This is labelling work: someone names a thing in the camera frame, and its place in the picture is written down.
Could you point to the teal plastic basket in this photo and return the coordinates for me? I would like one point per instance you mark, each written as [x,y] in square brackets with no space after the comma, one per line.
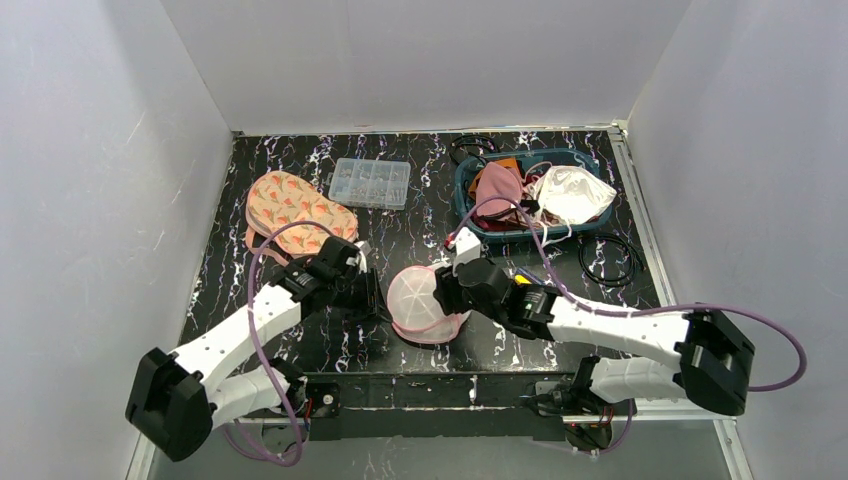
[527,160]

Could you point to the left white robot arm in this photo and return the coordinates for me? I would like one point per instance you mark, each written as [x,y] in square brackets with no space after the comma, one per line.
[179,397]

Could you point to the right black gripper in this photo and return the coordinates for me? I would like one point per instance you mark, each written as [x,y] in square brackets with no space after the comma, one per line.
[448,289]

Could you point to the clear plastic parts box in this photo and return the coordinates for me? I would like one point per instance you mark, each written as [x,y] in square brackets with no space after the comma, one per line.
[371,184]

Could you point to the floral pink laundry bag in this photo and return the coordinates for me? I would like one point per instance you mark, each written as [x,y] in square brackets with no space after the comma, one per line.
[278,199]

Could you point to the white satin bra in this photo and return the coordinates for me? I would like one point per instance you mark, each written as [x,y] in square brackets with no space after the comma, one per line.
[567,196]

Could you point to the white mesh laundry bag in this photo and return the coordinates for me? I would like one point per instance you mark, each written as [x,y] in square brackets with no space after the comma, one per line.
[416,316]

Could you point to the orange bra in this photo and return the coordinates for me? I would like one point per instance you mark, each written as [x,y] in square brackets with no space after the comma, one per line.
[498,178]

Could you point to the dusty pink bra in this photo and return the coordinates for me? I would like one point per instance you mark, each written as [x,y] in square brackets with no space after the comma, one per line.
[497,208]

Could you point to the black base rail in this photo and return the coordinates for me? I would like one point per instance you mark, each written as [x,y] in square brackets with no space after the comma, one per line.
[537,406]

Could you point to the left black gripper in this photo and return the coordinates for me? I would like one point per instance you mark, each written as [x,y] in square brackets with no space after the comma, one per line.
[365,291]

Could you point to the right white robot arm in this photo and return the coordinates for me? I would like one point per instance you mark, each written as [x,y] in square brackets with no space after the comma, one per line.
[697,354]

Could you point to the yellow red screwdriver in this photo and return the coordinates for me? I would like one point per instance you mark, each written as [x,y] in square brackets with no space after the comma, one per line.
[521,279]

